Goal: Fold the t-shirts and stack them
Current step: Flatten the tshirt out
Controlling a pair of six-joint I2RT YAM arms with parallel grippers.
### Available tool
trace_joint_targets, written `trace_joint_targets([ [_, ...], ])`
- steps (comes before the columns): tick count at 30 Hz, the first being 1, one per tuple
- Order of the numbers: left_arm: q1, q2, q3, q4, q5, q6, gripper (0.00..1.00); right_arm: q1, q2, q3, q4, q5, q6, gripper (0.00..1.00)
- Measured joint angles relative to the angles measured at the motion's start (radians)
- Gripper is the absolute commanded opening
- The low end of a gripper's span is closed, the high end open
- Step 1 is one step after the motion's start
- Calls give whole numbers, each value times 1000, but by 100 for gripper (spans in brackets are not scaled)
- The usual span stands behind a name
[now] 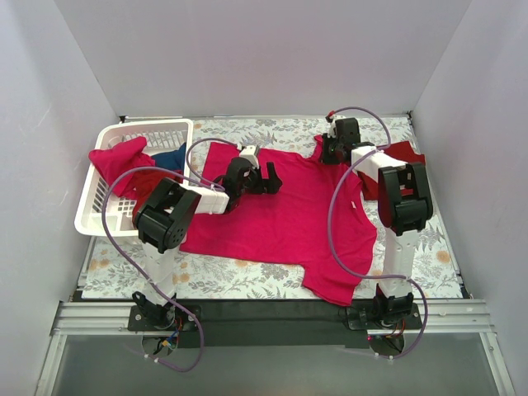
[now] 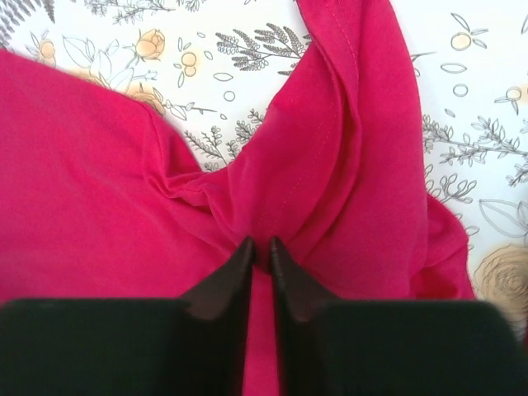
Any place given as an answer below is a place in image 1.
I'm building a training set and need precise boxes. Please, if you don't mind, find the bright pink t shirt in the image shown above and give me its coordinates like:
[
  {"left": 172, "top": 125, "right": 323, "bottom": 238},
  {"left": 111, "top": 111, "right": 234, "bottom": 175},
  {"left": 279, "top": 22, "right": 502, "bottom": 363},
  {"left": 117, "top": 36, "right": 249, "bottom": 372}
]
[{"left": 180, "top": 136, "right": 377, "bottom": 306}]

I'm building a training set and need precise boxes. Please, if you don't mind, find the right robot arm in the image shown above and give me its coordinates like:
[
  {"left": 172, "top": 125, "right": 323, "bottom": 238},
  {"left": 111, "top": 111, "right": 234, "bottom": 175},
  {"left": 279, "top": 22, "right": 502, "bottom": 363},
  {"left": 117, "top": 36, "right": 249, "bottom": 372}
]
[{"left": 320, "top": 112, "right": 433, "bottom": 329}]

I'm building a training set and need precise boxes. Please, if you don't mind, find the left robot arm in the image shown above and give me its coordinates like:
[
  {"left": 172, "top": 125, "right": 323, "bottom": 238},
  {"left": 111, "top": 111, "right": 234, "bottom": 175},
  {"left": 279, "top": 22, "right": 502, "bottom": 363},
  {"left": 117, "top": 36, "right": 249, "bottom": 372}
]
[{"left": 129, "top": 154, "right": 283, "bottom": 331}]

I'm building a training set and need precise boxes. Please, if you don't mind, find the folded dark red t shirt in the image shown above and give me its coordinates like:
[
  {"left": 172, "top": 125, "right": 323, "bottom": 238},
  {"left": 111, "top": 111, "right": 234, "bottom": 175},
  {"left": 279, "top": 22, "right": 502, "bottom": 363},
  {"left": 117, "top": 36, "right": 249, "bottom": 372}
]
[{"left": 354, "top": 141, "right": 426, "bottom": 200}]

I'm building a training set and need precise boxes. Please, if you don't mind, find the blue t shirt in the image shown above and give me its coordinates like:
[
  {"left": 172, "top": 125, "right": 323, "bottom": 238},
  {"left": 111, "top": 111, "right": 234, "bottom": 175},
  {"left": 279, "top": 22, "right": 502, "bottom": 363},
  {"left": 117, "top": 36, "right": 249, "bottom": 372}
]
[{"left": 151, "top": 143, "right": 186, "bottom": 172}]

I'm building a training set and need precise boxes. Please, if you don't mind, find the floral patterned table mat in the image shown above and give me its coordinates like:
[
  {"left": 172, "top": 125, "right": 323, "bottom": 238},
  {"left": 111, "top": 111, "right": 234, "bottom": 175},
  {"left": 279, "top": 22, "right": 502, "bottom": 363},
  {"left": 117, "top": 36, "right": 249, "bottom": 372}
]
[{"left": 78, "top": 118, "right": 463, "bottom": 299}]

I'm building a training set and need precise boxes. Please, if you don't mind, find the dark red crumpled t shirt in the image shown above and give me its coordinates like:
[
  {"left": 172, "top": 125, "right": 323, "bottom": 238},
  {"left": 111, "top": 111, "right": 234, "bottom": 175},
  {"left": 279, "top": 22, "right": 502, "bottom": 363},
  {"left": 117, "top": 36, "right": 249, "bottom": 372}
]
[{"left": 131, "top": 170, "right": 182, "bottom": 229}]

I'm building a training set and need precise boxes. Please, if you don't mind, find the pink t shirt in basket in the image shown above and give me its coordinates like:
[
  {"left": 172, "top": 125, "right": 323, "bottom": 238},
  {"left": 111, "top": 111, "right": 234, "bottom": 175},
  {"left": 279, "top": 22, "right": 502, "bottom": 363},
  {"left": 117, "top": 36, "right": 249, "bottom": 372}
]
[{"left": 88, "top": 136, "right": 155, "bottom": 186}]

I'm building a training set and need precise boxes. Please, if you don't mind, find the white plastic laundry basket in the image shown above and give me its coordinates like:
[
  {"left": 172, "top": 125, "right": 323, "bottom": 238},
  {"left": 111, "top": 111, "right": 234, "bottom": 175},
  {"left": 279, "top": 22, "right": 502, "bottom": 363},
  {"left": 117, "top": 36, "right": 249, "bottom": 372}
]
[{"left": 74, "top": 118, "right": 194, "bottom": 238}]

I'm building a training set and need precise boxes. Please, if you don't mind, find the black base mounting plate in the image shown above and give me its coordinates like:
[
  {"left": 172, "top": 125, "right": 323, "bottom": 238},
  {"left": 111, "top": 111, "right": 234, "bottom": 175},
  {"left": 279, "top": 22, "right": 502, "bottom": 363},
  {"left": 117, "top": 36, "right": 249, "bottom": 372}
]
[{"left": 127, "top": 300, "right": 424, "bottom": 350}]

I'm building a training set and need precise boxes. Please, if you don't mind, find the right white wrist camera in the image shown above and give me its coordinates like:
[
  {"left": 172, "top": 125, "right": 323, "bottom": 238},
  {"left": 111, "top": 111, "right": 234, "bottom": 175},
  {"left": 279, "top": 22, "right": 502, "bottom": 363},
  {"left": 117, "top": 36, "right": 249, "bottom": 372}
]
[{"left": 325, "top": 111, "right": 338, "bottom": 138}]

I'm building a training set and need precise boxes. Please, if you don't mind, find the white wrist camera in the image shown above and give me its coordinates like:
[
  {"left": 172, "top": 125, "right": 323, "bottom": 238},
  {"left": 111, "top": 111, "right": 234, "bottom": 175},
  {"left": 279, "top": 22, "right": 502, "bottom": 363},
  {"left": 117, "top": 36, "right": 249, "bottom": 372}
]
[
  {"left": 237, "top": 144, "right": 260, "bottom": 168},
  {"left": 325, "top": 111, "right": 338, "bottom": 138}
]

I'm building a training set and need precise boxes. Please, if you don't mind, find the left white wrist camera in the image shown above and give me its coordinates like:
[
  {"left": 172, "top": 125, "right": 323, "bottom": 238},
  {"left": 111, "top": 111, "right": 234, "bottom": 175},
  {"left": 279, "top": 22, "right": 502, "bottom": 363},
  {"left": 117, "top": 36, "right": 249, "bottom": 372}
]
[{"left": 237, "top": 144, "right": 260, "bottom": 168}]

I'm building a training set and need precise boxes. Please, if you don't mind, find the aluminium frame rail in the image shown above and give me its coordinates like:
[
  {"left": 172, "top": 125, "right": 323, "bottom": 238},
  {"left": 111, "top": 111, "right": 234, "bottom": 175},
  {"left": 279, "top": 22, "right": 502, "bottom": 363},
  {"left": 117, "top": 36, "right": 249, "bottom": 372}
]
[{"left": 51, "top": 299, "right": 496, "bottom": 335}]

